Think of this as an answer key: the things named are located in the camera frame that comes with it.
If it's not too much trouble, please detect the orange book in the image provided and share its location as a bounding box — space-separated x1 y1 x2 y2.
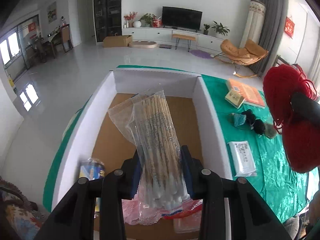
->
226 79 266 108

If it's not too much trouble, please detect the red yarn ball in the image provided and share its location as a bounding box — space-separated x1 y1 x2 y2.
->
263 64 319 173

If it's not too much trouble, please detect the brown cardboard box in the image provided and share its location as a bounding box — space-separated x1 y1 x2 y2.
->
103 35 132 48

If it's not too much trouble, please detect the pink floral rolled tube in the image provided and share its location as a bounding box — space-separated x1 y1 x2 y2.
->
161 199 203 233

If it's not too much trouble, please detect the flowering green plant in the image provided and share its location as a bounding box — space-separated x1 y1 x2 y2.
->
139 13 161 28

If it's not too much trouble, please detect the dining table with chairs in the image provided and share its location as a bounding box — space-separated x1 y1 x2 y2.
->
25 24 73 63

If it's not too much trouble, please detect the grey curtain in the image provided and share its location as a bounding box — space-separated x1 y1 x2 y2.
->
258 0 289 77

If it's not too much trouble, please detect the cotton swab bag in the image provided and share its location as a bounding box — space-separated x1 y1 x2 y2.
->
108 89 191 215

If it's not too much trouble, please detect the white tv cabinet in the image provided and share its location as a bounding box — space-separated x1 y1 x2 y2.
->
122 27 223 53

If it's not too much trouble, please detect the red flower vase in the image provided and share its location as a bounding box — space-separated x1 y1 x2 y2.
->
124 11 138 28

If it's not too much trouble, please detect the white cardboard box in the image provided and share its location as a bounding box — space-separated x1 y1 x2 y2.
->
52 68 232 206

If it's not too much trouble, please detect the orange rocking lounge chair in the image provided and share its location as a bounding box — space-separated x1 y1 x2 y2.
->
210 39 268 67

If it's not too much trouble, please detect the teal wrapped small object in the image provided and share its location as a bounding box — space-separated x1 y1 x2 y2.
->
232 113 247 127

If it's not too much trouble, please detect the green satin tablecloth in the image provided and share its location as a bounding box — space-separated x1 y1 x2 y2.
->
43 65 308 221

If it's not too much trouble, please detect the green potted plant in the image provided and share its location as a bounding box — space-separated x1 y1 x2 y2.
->
212 21 230 39

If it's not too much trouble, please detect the purple round rug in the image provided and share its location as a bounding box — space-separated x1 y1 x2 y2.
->
190 50 214 59

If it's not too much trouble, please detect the black television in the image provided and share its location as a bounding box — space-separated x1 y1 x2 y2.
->
161 6 202 31

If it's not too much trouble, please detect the round pet bed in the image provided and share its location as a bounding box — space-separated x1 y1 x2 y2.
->
129 41 158 49

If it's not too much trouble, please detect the small beige box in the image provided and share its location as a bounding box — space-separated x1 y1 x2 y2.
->
225 89 245 109

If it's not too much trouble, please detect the black display cabinet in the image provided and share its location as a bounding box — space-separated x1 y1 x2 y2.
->
93 0 122 43

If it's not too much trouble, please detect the black knitted item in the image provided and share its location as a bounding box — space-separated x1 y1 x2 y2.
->
242 109 266 135

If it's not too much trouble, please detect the white plastic mailer package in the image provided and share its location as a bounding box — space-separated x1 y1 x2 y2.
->
228 141 257 177

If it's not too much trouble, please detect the wooden stool bench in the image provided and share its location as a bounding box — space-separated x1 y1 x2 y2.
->
172 33 197 52

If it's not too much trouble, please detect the small dark potted plant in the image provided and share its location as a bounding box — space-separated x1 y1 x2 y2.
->
203 23 210 35

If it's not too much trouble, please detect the yellow blue packet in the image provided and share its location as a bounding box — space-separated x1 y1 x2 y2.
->
79 158 105 180

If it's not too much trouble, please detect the red wall hanging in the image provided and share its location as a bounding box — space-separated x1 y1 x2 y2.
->
284 17 295 38

